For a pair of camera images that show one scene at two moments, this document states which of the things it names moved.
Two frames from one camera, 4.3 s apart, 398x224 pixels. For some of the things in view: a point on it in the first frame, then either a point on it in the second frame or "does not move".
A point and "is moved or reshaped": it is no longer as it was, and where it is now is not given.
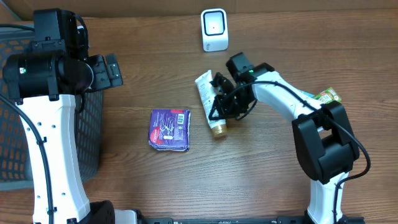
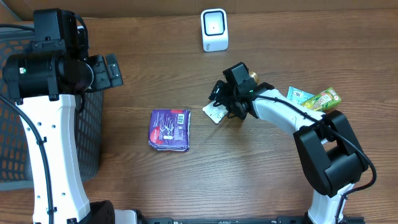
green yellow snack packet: [328, 96] does not move
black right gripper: [229, 97] does not move
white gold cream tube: [207, 92] is moved or reshaped
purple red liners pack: [170, 129] does not move
